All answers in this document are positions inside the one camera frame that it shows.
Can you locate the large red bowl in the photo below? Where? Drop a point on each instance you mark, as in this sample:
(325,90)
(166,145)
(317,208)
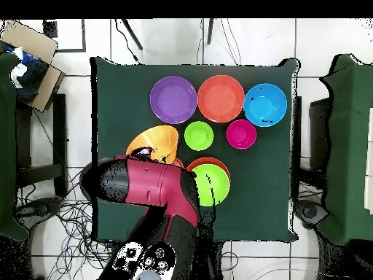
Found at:
(208,161)
(221,98)

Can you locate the large orange bowl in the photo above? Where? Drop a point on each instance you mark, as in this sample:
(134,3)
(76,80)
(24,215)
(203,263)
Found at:
(160,140)

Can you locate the large green bowl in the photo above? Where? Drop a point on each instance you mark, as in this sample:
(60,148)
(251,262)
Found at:
(215,186)

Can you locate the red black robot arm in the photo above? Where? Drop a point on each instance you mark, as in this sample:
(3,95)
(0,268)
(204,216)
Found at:
(154,186)

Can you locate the small red bowl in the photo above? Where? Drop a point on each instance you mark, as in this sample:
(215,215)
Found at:
(178,162)

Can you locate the small green bowl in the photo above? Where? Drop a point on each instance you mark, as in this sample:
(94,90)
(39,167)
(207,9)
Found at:
(198,136)

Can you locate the purple bowl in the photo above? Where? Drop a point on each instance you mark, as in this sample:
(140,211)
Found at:
(173,99)

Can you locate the pink bowl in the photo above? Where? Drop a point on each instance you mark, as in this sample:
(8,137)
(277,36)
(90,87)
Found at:
(241,134)

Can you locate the dark green table cloth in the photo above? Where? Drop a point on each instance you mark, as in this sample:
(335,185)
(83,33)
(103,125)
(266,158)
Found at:
(247,204)

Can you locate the blue bowl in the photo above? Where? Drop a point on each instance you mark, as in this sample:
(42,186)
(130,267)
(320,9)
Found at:
(265,105)

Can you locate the black tripod leg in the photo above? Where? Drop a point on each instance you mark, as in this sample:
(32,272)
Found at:
(132,34)
(210,30)

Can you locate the black box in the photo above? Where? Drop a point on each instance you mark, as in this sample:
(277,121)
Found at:
(319,131)

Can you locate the green cloth covered table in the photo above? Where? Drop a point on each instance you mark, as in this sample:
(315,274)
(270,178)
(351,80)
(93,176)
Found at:
(346,145)
(7,145)

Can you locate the blue cloth bag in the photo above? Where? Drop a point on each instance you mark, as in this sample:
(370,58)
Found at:
(32,75)

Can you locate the white board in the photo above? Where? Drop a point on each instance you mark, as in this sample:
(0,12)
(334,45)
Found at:
(370,160)

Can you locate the brown cardboard box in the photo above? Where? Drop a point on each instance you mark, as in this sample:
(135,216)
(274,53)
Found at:
(32,40)

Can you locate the black stool frame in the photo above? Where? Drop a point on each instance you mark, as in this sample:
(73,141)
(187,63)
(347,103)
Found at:
(59,131)

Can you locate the black floor frame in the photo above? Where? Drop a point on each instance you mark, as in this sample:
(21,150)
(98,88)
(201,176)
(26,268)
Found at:
(84,35)

